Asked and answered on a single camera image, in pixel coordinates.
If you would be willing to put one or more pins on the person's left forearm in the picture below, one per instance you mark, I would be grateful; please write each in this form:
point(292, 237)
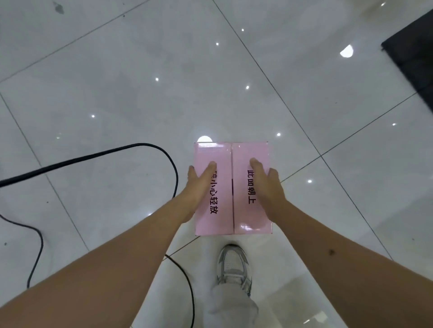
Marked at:
point(94, 270)

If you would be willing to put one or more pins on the person's left hand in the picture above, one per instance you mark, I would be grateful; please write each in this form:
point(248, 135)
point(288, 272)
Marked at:
point(199, 192)

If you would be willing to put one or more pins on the person's grey shoe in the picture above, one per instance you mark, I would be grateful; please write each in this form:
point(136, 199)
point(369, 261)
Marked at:
point(233, 267)

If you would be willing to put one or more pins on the person's grey trousers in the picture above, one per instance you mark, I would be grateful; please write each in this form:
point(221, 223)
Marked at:
point(233, 307)

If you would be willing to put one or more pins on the person's right hand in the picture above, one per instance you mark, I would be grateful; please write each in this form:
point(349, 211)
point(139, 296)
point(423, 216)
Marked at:
point(267, 192)

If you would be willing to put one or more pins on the pink peach juice carton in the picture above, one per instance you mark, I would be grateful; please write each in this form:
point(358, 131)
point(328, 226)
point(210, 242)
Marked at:
point(243, 209)

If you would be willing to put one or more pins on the person's right forearm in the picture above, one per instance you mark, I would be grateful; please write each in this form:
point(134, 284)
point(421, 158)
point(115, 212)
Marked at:
point(355, 270)

